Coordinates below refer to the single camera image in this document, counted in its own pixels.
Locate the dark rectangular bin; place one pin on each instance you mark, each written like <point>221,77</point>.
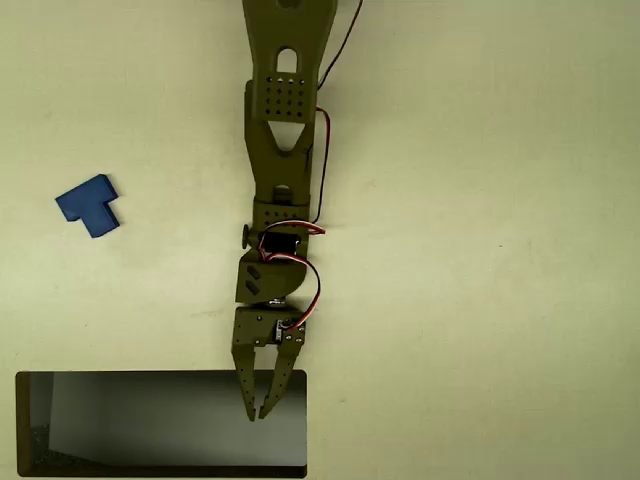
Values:
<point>150,425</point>

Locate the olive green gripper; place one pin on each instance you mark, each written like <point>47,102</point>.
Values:
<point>255,327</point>

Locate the blue T-shaped block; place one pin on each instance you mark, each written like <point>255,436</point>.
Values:
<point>95,210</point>

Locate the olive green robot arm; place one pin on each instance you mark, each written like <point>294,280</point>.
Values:
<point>280,165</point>

